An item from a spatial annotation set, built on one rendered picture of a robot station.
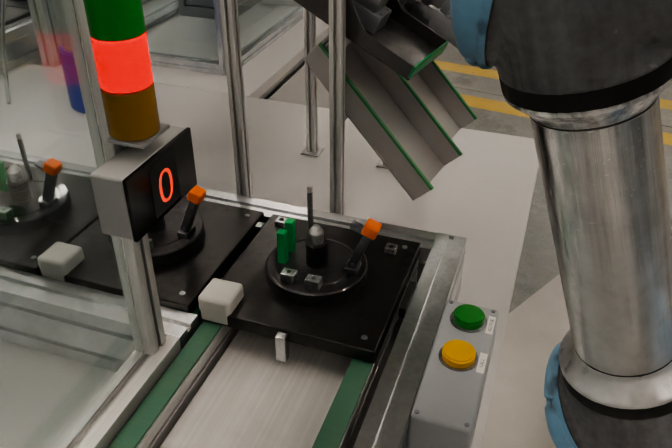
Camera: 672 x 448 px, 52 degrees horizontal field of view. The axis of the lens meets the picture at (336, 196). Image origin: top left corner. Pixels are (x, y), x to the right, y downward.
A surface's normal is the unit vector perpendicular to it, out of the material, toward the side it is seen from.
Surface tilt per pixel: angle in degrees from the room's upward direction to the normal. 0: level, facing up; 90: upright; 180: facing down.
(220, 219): 0
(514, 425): 0
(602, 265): 97
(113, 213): 90
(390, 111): 45
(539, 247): 0
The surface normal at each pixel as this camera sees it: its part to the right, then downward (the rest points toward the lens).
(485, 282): 0.00, -0.85
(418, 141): 0.62, -0.42
